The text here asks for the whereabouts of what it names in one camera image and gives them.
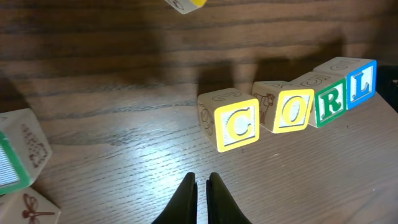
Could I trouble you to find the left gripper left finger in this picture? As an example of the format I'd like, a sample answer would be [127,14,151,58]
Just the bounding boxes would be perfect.
[152,172,198,224]

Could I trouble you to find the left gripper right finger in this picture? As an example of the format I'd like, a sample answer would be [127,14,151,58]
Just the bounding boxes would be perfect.
[206,172,251,224]

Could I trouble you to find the yellow C block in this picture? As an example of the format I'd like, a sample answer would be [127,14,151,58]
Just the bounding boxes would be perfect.
[198,88,260,152]

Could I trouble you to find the yellow O block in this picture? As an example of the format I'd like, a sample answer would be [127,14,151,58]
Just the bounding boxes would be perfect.
[252,81,315,134]

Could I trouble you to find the green R block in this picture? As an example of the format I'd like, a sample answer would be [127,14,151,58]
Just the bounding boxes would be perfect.
[291,72,346,128]

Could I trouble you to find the blue L block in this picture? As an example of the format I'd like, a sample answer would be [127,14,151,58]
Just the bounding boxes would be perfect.
[313,57,377,110]

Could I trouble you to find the green 7 block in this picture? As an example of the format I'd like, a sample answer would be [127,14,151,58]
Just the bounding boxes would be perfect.
[1,187,61,224]

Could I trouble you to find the green 4 block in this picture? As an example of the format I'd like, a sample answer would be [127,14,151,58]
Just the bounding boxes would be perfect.
[1,108,52,195]

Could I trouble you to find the yellow S block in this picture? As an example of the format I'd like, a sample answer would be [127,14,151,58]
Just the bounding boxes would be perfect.
[165,0,207,14]

